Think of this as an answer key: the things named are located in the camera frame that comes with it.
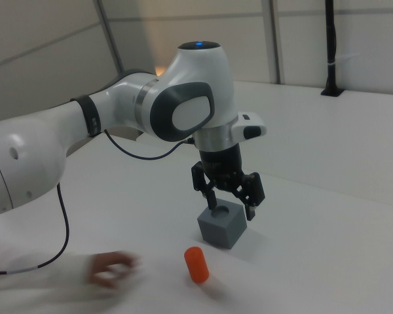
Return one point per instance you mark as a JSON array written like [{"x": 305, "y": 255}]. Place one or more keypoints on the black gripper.
[{"x": 221, "y": 163}]

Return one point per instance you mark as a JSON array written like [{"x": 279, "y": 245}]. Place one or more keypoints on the orange cylinder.
[{"x": 198, "y": 265}]

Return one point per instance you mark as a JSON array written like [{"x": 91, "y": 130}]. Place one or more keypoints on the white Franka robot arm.
[{"x": 196, "y": 81}]

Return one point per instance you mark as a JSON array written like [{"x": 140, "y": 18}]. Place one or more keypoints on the grey block with hole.
[{"x": 221, "y": 227}]

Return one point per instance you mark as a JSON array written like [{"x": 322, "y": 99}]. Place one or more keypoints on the person's hand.
[{"x": 109, "y": 266}]

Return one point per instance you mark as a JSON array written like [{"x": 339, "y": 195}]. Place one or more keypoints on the black pole with base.
[{"x": 331, "y": 49}]

